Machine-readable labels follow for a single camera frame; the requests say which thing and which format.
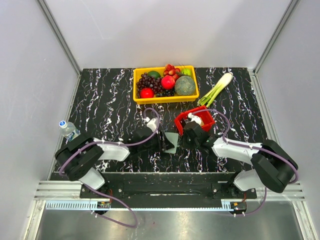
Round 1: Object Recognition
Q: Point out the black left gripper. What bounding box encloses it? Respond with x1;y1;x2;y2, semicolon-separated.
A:
139;130;175;153

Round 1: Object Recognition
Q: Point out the red plastic card tray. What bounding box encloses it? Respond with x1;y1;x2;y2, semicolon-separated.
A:
174;105;215;136

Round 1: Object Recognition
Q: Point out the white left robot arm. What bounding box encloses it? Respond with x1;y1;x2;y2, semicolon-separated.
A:
54;118;179;198

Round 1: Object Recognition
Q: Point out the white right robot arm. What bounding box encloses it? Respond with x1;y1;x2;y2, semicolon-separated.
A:
178;121;298;198

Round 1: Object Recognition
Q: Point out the green spring onion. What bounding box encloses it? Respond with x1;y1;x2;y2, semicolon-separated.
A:
197;73;233;108

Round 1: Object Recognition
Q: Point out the green netted melon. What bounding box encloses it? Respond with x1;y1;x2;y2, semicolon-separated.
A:
174;75;196;96

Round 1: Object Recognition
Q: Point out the red round fruit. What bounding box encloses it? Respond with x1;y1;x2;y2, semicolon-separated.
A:
139;87;155;99

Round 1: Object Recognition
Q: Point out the red pomegranate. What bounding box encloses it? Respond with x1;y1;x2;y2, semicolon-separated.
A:
161;75;176;90

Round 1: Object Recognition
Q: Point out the green apple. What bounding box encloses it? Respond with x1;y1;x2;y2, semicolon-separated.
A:
181;68;192;76

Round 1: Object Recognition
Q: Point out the dark purple grape bunch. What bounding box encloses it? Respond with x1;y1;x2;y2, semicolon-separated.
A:
136;72;165;98

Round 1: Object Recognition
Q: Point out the green avocado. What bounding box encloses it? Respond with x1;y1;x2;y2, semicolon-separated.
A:
147;70;161;79

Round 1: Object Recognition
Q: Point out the yellow plastic fruit bin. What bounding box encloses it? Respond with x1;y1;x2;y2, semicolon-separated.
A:
133;65;200;105

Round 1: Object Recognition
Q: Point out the clear plastic water bottle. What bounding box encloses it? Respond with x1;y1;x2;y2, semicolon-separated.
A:
59;120;81;142

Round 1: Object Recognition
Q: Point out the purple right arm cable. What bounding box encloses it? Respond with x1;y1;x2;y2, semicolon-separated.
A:
188;108;300;217

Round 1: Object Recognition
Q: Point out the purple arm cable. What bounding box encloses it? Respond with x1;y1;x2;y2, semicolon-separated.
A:
58;108;161;228
188;108;300;217

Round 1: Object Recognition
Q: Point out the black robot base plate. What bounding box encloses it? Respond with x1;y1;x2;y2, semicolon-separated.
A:
49;171;258;208

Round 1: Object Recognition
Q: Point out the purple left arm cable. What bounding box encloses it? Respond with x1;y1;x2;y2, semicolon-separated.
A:
58;108;161;228

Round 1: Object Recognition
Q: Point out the aluminium frame rail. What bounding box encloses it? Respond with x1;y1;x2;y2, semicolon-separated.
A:
45;200;247;213

